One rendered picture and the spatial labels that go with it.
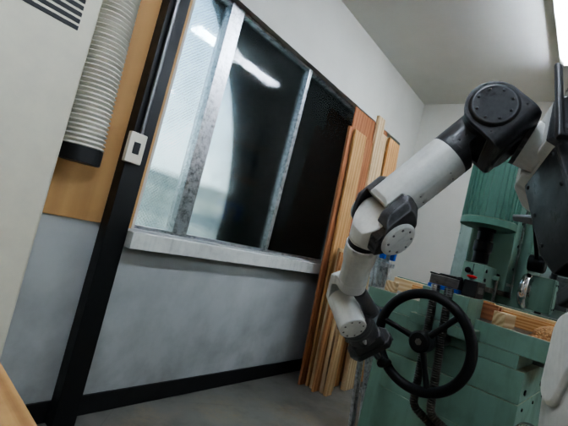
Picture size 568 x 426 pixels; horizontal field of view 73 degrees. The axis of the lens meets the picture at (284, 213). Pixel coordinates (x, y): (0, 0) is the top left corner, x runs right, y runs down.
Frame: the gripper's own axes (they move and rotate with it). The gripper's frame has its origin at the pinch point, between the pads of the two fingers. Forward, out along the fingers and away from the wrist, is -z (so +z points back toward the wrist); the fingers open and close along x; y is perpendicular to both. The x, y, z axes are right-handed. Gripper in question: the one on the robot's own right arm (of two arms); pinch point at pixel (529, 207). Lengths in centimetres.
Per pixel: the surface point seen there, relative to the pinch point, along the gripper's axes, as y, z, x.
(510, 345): 20.5, 3.5, 35.0
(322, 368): 149, -126, 29
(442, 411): 35, -10, 56
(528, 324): 29.5, 3.8, 21.0
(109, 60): -80, -122, 33
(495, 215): 6.1, -10.1, -0.5
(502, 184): -0.4, -10.0, -8.7
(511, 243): 22.7, -7.7, -4.6
